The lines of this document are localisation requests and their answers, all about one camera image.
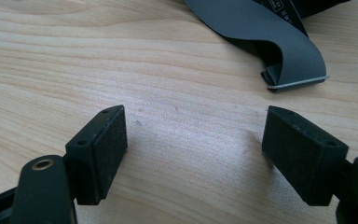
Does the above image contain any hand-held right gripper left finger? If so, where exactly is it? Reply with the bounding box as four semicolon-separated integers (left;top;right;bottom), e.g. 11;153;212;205
64;105;129;206

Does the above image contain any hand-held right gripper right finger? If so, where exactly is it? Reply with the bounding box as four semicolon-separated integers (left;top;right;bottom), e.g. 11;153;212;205
261;105;350;207

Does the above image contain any grey and black strap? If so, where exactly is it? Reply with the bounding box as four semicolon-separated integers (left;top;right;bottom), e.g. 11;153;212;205
184;0;352;93

